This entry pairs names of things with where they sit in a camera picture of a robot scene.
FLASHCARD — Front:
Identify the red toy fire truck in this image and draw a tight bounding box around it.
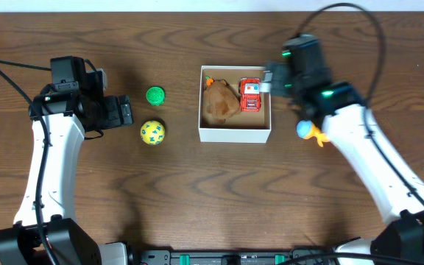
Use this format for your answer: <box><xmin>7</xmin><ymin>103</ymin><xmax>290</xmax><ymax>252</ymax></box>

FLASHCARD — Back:
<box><xmin>238</xmin><ymin>77</ymin><xmax>261</xmax><ymax>112</ymax></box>

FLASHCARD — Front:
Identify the brown plush bear toy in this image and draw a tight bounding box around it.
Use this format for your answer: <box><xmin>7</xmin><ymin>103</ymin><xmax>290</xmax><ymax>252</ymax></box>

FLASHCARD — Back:
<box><xmin>204</xmin><ymin>77</ymin><xmax>241</xmax><ymax>124</ymax></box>

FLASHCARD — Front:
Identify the green ribbed plastic wheel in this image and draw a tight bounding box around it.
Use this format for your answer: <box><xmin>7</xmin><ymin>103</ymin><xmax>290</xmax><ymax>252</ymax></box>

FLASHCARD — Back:
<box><xmin>146</xmin><ymin>86</ymin><xmax>166</xmax><ymax>106</ymax></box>

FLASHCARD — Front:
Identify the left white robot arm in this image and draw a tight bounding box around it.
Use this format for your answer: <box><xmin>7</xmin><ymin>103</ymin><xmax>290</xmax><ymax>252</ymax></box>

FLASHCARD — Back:
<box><xmin>0</xmin><ymin>56</ymin><xmax>136</xmax><ymax>264</ymax></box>

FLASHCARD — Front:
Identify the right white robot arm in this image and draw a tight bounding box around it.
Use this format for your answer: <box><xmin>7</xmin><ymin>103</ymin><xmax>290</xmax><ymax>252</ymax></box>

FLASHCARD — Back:
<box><xmin>263</xmin><ymin>33</ymin><xmax>424</xmax><ymax>264</ymax></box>

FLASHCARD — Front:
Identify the white cardboard box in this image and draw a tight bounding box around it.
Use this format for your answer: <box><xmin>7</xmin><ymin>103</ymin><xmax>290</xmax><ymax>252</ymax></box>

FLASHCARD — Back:
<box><xmin>198</xmin><ymin>66</ymin><xmax>272</xmax><ymax>144</ymax></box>

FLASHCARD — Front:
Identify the orange duck with blue head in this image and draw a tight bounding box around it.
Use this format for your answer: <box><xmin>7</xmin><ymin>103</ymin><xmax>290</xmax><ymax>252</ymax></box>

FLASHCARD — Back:
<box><xmin>296</xmin><ymin>120</ymin><xmax>329</xmax><ymax>147</ymax></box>

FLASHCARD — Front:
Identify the yellow ball with blue letters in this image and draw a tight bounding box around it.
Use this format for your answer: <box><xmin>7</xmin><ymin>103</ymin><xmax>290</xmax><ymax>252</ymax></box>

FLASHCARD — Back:
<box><xmin>140</xmin><ymin>121</ymin><xmax>166</xmax><ymax>145</ymax></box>

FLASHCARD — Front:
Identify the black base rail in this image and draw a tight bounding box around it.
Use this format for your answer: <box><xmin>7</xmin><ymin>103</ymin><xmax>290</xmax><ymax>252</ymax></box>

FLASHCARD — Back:
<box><xmin>138</xmin><ymin>248</ymin><xmax>326</xmax><ymax>265</ymax></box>

